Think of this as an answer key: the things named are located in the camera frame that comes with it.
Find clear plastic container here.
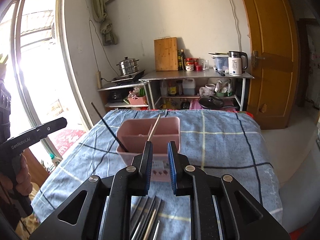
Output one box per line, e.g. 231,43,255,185
213,54,228,72

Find black chopstick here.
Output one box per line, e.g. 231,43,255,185
130,197,150,230
91,102,128,152
137,196,161,240

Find metal kitchen shelf table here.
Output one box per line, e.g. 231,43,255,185
140,69,254,111

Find wooden cutting board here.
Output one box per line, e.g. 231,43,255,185
154,37,178,72

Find white plastic jug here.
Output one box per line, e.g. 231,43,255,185
182,79,196,95

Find red lidded jar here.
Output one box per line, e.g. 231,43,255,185
185,58,195,72

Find pink woven basket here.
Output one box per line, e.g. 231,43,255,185
127,91,148,106

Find hanging green cloth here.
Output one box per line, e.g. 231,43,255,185
91,0,118,46

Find pink plastic utensil basket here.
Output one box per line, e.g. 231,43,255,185
116,116,181,182

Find left hand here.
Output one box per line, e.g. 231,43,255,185
1,155,33,199

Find silver metal chopstick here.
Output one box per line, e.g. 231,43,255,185
152,220,160,240

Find white electric kettle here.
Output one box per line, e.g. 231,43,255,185
228,51,248,76

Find black induction cooker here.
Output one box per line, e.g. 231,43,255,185
111,70,145,85

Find black pan with lid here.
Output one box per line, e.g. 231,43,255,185
198,96,224,110

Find white window frame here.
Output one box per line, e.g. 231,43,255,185
1,0,89,157

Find dark oil bottle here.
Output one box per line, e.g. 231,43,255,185
181,49,185,70

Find stainless steel steamer pot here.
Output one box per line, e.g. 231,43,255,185
117,57,139,76

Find wooden door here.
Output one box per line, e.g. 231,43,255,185
243,0,299,129

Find blue plaid tablecloth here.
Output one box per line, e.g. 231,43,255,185
31,110,289,239

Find beige wooden chopstick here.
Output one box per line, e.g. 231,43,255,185
148,114,161,141

